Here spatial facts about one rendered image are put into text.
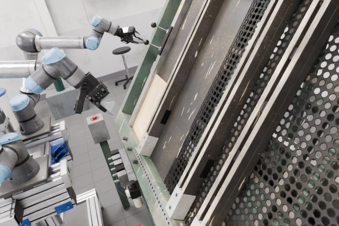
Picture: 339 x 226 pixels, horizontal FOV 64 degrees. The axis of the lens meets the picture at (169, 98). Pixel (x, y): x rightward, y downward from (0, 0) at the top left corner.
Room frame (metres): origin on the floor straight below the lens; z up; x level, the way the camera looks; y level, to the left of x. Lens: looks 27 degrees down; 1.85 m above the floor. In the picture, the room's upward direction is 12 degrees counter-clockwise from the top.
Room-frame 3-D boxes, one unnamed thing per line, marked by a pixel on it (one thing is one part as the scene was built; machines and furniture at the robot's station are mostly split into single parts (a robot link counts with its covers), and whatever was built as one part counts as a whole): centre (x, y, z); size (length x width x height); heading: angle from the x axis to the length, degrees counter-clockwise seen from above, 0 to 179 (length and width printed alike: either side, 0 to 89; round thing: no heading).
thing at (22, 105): (1.62, 0.94, 1.20); 0.13 x 0.12 x 0.14; 3
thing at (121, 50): (4.73, 0.66, 0.33); 0.55 x 0.52 x 0.65; 107
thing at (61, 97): (4.24, 1.74, 0.41); 0.85 x 0.68 x 0.82; 16
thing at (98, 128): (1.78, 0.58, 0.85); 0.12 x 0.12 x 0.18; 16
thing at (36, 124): (1.61, 0.94, 1.09); 0.15 x 0.15 x 0.10
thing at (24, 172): (1.14, 0.80, 1.09); 0.15 x 0.15 x 0.10
